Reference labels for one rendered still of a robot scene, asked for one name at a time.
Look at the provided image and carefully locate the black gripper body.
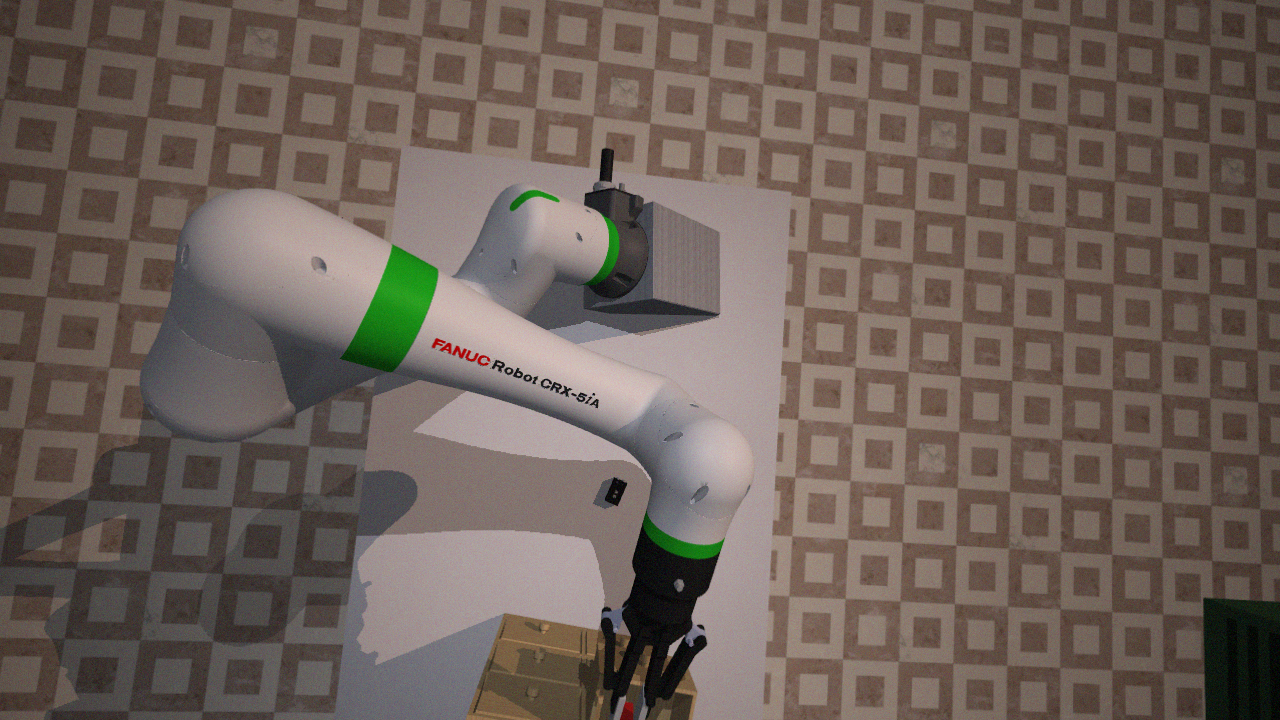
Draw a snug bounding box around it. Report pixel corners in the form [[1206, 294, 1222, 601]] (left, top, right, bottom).
[[622, 575, 698, 648]]

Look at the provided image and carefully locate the small wooden chest of drawers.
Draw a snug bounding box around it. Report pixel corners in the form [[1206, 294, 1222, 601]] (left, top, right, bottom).
[[466, 612, 600, 720]]

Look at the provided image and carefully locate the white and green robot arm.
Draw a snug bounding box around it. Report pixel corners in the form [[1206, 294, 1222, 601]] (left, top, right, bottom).
[[140, 149, 755, 600]]

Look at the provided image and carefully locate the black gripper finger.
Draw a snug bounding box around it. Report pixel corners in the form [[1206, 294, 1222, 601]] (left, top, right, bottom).
[[602, 605, 652, 720], [634, 623, 707, 720]]

